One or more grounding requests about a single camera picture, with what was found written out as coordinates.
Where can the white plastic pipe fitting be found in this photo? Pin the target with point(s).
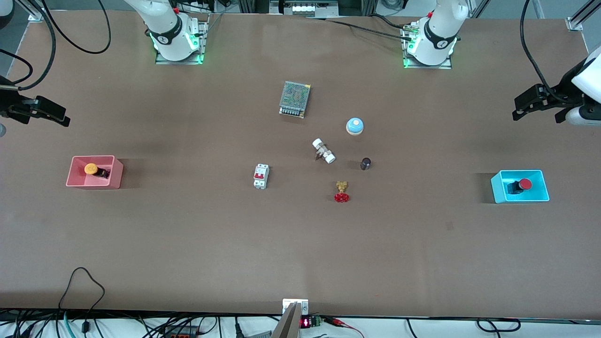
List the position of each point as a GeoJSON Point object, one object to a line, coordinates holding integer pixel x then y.
{"type": "Point", "coordinates": [324, 151]}

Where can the blue call bell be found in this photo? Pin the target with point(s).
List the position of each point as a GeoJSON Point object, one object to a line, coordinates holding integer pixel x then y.
{"type": "Point", "coordinates": [355, 126]}

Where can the white red circuit breaker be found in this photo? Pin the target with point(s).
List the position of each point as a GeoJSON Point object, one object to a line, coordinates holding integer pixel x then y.
{"type": "Point", "coordinates": [261, 176]}

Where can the white lit device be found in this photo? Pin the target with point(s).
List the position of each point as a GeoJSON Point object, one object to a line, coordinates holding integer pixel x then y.
{"type": "Point", "coordinates": [307, 8]}

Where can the pink plastic bin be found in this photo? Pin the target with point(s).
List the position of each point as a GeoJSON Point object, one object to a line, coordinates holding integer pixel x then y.
{"type": "Point", "coordinates": [77, 181]}

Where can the blue plastic bin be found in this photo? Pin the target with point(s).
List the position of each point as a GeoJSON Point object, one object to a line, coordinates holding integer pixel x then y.
{"type": "Point", "coordinates": [497, 190]}

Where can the yellow push button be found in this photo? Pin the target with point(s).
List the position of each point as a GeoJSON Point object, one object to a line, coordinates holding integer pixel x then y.
{"type": "Point", "coordinates": [90, 168]}

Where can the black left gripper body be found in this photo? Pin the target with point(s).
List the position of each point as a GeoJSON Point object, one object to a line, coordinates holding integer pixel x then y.
{"type": "Point", "coordinates": [562, 96]}

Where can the red alligator clip lead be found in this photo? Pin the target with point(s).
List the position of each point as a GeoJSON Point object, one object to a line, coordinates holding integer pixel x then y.
{"type": "Point", "coordinates": [342, 323]}

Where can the small metal table bracket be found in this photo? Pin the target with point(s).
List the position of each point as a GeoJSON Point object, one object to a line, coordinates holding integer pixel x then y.
{"type": "Point", "coordinates": [287, 304]}

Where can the dark cylindrical knob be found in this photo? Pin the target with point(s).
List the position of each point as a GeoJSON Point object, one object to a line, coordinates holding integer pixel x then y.
{"type": "Point", "coordinates": [365, 164]}

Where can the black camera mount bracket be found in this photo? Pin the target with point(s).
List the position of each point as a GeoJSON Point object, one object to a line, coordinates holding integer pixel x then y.
{"type": "Point", "coordinates": [562, 116]}

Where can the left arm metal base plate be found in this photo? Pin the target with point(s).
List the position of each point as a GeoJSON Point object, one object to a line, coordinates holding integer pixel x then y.
{"type": "Point", "coordinates": [446, 66]}

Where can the grey metal bar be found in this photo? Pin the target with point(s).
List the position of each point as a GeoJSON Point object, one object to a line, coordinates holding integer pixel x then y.
{"type": "Point", "coordinates": [288, 324]}

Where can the red digit display module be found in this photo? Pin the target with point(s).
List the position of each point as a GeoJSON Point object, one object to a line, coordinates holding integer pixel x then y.
{"type": "Point", "coordinates": [311, 322]}

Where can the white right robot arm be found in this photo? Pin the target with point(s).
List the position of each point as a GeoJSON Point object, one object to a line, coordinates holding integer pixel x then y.
{"type": "Point", "coordinates": [171, 33]}

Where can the metal mesh power supply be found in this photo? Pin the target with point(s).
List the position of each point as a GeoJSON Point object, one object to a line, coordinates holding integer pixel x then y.
{"type": "Point", "coordinates": [295, 97]}

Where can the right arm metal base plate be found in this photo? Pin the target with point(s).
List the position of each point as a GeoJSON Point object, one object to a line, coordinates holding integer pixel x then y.
{"type": "Point", "coordinates": [162, 61]}

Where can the red push button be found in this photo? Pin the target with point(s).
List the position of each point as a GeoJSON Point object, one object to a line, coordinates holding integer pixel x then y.
{"type": "Point", "coordinates": [525, 184]}

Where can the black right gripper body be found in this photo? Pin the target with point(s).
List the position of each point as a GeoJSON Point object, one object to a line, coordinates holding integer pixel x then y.
{"type": "Point", "coordinates": [9, 104]}

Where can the aluminium corner bracket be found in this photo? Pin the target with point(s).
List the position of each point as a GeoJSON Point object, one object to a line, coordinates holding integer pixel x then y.
{"type": "Point", "coordinates": [574, 24]}
{"type": "Point", "coordinates": [35, 17]}

